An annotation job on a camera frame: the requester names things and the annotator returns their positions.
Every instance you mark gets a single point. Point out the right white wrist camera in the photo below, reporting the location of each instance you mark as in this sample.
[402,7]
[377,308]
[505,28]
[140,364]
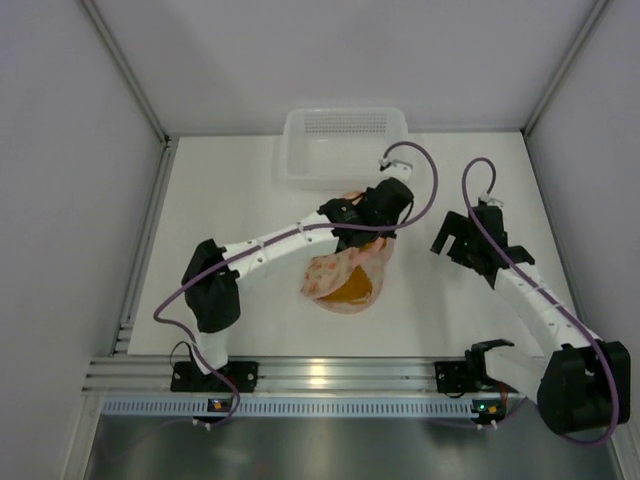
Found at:
[486,199]

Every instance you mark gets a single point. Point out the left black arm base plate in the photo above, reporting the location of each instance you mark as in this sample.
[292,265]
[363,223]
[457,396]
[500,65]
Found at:
[188,378]

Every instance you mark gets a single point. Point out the pink mesh bra laundry bag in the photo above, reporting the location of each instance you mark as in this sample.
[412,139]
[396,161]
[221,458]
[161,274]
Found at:
[325,274]

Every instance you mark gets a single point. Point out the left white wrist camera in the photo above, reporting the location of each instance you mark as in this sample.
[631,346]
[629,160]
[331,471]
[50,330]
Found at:
[394,168]

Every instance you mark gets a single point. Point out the mustard yellow lace bra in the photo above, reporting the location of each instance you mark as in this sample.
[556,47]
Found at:
[356,290]

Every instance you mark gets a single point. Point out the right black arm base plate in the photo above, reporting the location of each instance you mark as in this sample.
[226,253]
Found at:
[456,378]

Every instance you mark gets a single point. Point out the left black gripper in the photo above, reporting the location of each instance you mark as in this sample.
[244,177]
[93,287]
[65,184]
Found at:
[361,235]

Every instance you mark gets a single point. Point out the aluminium mounting rail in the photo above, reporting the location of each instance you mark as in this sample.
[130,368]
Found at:
[311,376]

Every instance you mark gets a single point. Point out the white plastic basket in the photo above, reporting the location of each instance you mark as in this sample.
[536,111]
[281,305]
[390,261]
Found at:
[338,148]

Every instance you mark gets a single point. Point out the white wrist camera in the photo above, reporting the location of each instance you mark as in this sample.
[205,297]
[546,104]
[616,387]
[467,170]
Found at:
[394,168]
[486,199]

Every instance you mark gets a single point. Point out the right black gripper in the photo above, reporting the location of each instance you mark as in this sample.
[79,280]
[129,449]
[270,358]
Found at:
[460,239]

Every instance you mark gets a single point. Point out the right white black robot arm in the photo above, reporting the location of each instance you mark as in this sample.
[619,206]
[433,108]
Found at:
[578,382]

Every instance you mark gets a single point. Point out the white slotted cable duct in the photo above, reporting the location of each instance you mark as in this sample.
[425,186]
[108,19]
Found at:
[291,407]

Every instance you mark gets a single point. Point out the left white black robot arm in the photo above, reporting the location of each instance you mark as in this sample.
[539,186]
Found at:
[343,248]

